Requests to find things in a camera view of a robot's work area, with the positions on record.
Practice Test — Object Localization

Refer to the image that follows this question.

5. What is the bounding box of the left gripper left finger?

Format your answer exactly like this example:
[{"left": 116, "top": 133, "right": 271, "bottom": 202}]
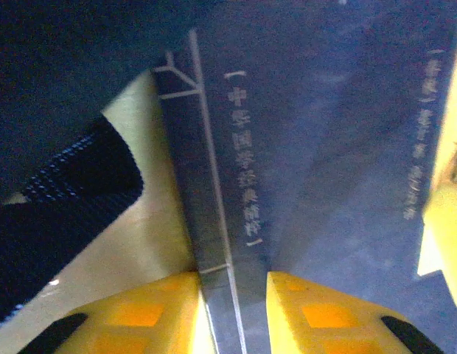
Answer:
[{"left": 20, "top": 271, "right": 217, "bottom": 354}]

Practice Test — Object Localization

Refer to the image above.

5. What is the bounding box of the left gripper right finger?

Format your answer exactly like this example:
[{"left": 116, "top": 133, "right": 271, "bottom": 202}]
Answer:
[{"left": 265, "top": 271, "right": 446, "bottom": 354}]

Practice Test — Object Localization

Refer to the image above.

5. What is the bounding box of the blue book with yellow label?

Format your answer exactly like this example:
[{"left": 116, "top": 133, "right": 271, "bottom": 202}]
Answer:
[{"left": 151, "top": 0, "right": 457, "bottom": 354}]

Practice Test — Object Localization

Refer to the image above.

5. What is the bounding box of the navy blue backpack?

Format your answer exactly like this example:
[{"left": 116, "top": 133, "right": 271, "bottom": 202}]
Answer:
[{"left": 0, "top": 0, "right": 192, "bottom": 329}]

